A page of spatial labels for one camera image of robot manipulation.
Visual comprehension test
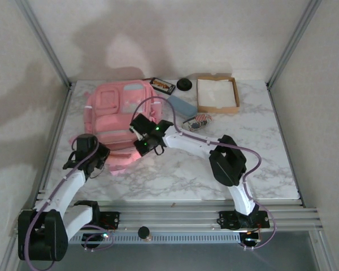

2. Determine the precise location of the grey slotted cable duct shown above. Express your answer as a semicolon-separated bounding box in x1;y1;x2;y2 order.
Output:
67;233;241;243

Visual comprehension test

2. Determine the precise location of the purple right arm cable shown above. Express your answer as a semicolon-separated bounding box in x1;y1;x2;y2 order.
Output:
132;97;277;251

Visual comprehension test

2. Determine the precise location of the brown cardboard tray box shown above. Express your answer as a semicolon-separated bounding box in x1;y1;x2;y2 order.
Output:
196;75;240;114

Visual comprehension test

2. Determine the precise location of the aluminium frame post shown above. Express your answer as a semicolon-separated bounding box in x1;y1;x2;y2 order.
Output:
266;0;323;90
15;0;74;91

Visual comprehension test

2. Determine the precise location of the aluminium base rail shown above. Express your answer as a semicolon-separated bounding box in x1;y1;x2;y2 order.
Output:
12;197;324;235

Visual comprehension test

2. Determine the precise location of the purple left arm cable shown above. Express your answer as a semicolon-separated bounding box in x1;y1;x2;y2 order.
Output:
22;138;115;269

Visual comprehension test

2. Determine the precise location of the black round knob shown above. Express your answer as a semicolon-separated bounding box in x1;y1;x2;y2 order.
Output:
137;226;153;243

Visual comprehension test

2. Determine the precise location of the black round cap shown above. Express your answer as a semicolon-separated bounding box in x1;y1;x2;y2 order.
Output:
177;78;193;91

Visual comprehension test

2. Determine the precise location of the small black snack packet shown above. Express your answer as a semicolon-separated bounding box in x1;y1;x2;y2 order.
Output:
149;78;176;95

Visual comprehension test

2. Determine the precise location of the flag print pencil case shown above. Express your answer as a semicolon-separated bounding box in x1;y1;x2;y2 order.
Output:
182;113;214;132

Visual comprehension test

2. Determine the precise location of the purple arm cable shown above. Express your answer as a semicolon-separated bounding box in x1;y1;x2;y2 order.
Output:
132;97;277;251
22;138;115;269

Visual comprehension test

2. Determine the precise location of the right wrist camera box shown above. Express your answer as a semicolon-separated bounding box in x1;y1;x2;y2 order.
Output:
129;126;144;142

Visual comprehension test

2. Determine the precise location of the blue oval case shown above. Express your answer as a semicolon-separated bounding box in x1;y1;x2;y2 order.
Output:
167;95;196;117

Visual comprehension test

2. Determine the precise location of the aluminium table side rail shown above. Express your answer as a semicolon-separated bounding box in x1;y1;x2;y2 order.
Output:
31;83;74;209
267;83;305;207

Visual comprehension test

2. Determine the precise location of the pink backpack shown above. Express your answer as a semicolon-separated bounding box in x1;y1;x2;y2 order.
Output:
67;80;170;177

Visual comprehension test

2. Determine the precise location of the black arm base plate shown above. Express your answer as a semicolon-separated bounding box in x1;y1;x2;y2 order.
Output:
219;210;271;230
68;211;121;230

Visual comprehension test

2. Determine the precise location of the white paper sheet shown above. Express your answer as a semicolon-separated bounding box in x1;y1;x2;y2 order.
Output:
198;78;238;108

